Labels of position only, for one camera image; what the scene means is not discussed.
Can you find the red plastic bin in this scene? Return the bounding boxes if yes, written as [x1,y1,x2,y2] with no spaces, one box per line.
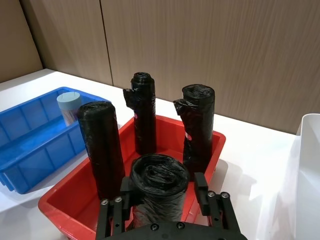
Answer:
[37,114,227,240]

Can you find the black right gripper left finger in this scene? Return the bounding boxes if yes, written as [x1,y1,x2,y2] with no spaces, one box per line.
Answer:
[95,175,134,240]

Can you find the clear tube with grey cap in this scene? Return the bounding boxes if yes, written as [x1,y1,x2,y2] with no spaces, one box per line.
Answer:
[56,92,82,127]

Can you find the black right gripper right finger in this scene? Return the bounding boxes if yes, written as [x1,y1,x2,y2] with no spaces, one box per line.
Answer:
[193,172,242,235]

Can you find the white translucent plastic container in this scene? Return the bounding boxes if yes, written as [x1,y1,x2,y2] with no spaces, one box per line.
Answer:
[254,113,320,240]

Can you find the thin black garbage bag roll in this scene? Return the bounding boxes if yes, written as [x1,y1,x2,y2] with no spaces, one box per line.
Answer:
[122,71,158,156]

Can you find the blue plastic bin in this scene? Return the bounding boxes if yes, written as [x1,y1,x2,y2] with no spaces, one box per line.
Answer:
[0,86,112,195]

